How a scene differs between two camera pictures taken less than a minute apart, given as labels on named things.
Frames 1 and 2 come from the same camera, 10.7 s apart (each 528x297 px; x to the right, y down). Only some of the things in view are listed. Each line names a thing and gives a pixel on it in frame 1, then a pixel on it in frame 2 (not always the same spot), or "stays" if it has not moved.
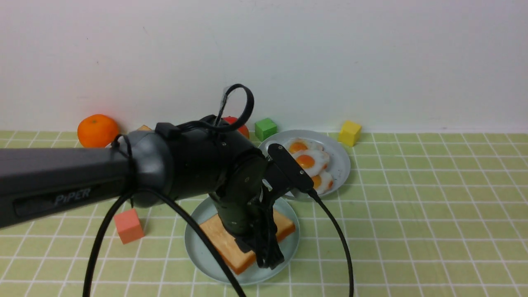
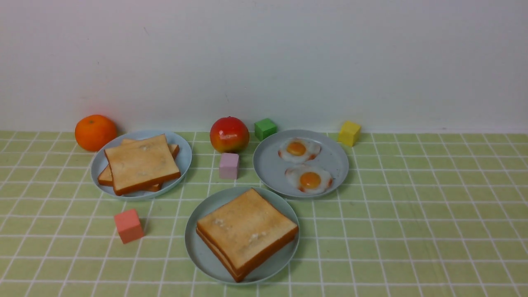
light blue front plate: (201, 256) stays
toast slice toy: (144, 128) → (245, 231)
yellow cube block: (349, 133) stays
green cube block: (265, 128) stays
